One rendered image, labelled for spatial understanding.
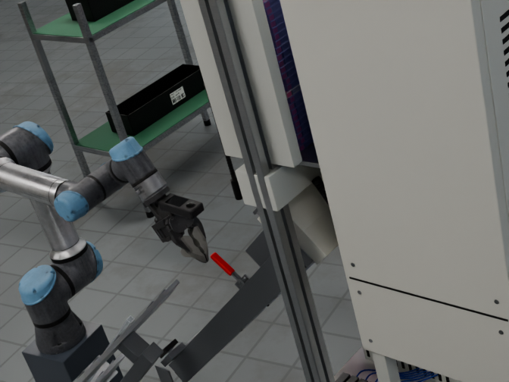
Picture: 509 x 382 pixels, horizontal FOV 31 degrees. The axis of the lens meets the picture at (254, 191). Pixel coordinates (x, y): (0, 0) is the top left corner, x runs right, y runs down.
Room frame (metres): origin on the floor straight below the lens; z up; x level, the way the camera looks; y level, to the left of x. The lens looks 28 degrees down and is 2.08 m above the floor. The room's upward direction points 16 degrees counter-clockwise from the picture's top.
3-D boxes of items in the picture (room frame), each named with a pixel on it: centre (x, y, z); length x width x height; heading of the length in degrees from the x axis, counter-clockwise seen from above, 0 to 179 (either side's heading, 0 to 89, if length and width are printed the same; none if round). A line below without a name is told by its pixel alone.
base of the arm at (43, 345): (2.29, 0.68, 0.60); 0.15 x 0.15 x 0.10
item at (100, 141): (4.37, 0.34, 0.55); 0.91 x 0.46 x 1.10; 132
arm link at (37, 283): (2.29, 0.68, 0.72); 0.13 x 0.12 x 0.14; 134
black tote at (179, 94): (4.37, 0.34, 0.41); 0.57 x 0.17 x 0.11; 132
